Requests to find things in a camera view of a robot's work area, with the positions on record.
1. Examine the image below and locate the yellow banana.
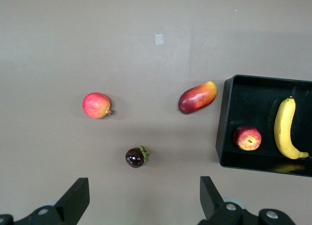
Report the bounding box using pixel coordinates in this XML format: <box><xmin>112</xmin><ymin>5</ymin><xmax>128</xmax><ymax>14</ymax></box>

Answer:
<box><xmin>273</xmin><ymin>96</ymin><xmax>310</xmax><ymax>160</ymax></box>

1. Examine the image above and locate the black rectangular plastic box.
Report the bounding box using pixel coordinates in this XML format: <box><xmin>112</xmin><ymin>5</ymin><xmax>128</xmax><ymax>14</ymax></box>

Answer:
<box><xmin>215</xmin><ymin>74</ymin><xmax>312</xmax><ymax>178</ymax></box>

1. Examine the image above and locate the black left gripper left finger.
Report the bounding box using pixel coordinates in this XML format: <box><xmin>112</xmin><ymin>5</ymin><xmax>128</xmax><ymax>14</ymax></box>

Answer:
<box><xmin>0</xmin><ymin>177</ymin><xmax>90</xmax><ymax>225</ymax></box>

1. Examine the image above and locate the dark purple mangosteen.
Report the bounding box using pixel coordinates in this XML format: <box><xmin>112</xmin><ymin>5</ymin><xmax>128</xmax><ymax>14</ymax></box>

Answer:
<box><xmin>125</xmin><ymin>145</ymin><xmax>151</xmax><ymax>169</ymax></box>

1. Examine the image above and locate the red yellow mango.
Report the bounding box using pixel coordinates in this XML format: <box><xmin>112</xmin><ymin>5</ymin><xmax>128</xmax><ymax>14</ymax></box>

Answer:
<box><xmin>177</xmin><ymin>81</ymin><xmax>218</xmax><ymax>115</ymax></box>

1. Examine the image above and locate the red pomegranate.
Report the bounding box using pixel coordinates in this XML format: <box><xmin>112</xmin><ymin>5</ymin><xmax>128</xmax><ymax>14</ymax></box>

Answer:
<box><xmin>82</xmin><ymin>92</ymin><xmax>116</xmax><ymax>120</ymax></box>

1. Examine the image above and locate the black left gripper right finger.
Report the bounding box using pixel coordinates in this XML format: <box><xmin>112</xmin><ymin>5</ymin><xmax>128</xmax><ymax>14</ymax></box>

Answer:
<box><xmin>197</xmin><ymin>176</ymin><xmax>296</xmax><ymax>225</ymax></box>

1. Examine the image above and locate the small red yellow apple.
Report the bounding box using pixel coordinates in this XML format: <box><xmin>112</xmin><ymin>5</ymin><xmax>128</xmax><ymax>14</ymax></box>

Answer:
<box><xmin>233</xmin><ymin>126</ymin><xmax>262</xmax><ymax>151</ymax></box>

